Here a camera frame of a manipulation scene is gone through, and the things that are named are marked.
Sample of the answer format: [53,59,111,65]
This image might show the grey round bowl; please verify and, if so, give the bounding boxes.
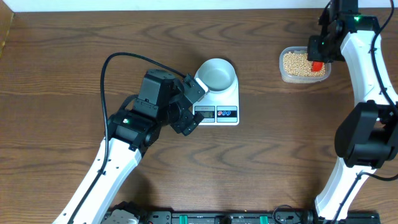
[195,58,237,91]

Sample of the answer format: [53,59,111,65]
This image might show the yellow soybeans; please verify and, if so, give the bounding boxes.
[282,52,325,77]

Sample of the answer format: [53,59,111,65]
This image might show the orange measuring scoop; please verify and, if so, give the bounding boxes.
[312,61,323,72]

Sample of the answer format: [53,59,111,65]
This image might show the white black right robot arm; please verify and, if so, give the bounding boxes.
[303,0,397,223]

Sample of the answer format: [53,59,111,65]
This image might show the clear plastic container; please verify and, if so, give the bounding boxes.
[279,47,331,84]

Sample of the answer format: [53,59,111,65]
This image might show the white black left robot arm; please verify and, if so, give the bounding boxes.
[55,70,209,223]

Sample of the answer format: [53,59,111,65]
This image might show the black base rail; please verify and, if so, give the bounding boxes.
[102,202,381,224]

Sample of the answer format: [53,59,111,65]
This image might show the white digital kitchen scale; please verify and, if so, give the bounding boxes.
[193,77,239,126]

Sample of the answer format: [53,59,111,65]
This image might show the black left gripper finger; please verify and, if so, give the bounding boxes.
[183,74,209,105]
[170,111,204,136]

